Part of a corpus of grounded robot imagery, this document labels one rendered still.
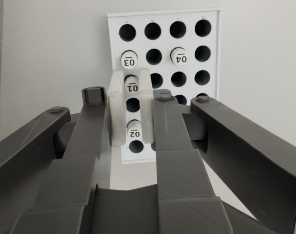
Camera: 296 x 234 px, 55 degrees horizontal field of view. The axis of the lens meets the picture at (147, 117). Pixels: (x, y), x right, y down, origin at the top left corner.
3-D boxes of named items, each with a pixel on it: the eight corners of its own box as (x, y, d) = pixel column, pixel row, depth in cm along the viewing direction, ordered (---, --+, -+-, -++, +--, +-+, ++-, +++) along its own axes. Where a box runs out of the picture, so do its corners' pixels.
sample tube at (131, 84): (124, 68, 25) (123, 80, 21) (138, 67, 25) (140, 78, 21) (125, 81, 26) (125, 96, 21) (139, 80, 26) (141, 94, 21)
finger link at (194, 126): (154, 116, 13) (218, 112, 13) (150, 88, 18) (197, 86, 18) (156, 144, 14) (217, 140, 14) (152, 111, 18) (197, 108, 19)
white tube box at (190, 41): (110, 13, 24) (107, 13, 20) (209, 7, 24) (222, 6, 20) (123, 145, 28) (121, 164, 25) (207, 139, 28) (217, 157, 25)
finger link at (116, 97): (125, 146, 16) (112, 146, 16) (126, 107, 22) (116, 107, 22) (121, 94, 15) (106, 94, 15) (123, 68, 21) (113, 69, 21)
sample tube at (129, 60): (121, 46, 24) (119, 53, 20) (136, 45, 25) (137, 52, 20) (123, 60, 25) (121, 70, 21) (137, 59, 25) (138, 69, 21)
